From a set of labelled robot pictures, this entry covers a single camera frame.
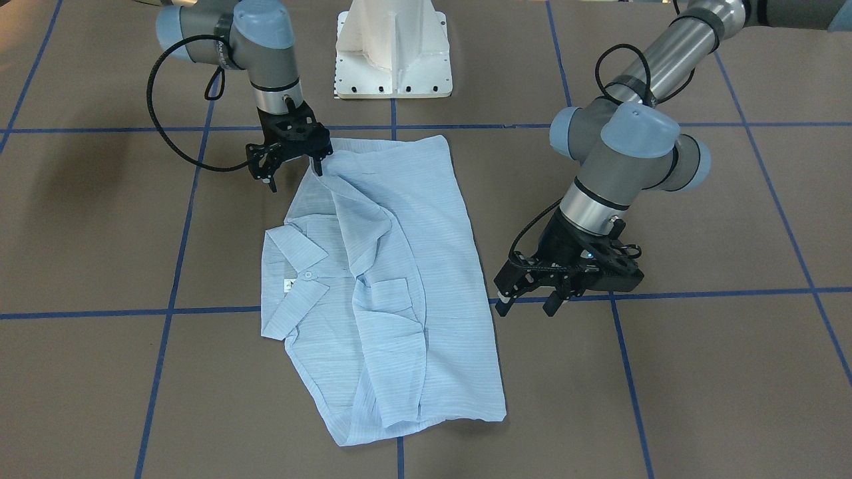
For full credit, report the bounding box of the white pedestal column base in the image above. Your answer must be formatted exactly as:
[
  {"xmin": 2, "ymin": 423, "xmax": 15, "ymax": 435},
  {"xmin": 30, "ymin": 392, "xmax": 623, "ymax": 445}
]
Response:
[{"xmin": 334, "ymin": 1, "xmax": 453, "ymax": 100}]

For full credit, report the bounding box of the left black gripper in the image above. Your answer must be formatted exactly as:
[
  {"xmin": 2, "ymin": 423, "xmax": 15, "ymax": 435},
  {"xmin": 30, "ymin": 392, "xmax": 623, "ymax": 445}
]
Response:
[{"xmin": 494, "ymin": 210, "xmax": 644, "ymax": 317}]

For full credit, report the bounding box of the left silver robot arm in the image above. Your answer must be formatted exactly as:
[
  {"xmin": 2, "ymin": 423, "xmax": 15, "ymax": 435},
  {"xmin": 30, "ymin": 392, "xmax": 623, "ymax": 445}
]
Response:
[{"xmin": 494, "ymin": 1, "xmax": 850, "ymax": 316}]

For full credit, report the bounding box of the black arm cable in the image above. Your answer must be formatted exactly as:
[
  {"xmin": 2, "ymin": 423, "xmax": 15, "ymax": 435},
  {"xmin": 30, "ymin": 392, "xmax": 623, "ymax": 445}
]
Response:
[
  {"xmin": 507, "ymin": 44, "xmax": 656, "ymax": 267},
  {"xmin": 146, "ymin": 36, "xmax": 258, "ymax": 174}
]

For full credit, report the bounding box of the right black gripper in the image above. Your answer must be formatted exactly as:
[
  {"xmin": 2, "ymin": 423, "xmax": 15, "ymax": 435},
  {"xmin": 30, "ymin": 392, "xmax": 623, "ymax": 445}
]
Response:
[{"xmin": 246, "ymin": 101, "xmax": 333, "ymax": 194}]

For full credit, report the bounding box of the blue tape line lengthwise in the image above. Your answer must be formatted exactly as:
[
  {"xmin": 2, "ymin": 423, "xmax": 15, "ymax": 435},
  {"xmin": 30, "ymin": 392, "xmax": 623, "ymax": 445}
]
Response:
[{"xmin": 0, "ymin": 287, "xmax": 852, "ymax": 320}]

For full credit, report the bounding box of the blue tape line crosswise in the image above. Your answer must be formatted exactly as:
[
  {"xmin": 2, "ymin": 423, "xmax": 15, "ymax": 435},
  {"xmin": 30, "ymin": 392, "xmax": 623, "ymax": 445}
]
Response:
[{"xmin": 133, "ymin": 0, "xmax": 235, "ymax": 479}]

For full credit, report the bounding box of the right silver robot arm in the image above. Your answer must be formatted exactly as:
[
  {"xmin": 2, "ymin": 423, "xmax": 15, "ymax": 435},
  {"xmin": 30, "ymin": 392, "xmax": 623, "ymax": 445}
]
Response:
[{"xmin": 146, "ymin": 1, "xmax": 333, "ymax": 190}]

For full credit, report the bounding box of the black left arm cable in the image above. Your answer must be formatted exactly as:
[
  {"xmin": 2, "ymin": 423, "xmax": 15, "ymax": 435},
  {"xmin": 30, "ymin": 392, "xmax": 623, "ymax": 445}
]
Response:
[{"xmin": 507, "ymin": 44, "xmax": 656, "ymax": 267}]

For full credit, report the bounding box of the light blue button-up shirt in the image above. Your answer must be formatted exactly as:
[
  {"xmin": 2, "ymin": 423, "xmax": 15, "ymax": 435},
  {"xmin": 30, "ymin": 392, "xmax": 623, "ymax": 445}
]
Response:
[{"xmin": 260, "ymin": 136, "xmax": 507, "ymax": 446}]

